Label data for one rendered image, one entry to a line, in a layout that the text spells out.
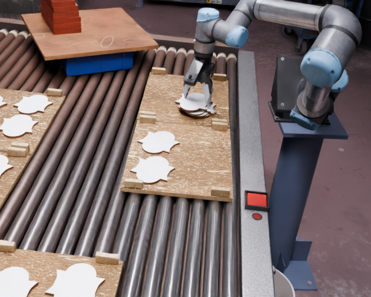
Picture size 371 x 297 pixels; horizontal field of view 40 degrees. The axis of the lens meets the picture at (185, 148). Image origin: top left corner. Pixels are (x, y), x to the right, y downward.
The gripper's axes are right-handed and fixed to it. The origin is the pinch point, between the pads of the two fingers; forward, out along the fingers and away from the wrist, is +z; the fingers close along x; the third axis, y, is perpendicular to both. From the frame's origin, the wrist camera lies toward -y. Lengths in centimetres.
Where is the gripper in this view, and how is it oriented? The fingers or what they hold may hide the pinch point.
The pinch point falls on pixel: (195, 100)
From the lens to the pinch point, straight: 198.1
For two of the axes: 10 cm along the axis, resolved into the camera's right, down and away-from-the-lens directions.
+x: -9.1, -3.0, 2.8
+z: -0.9, 8.2, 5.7
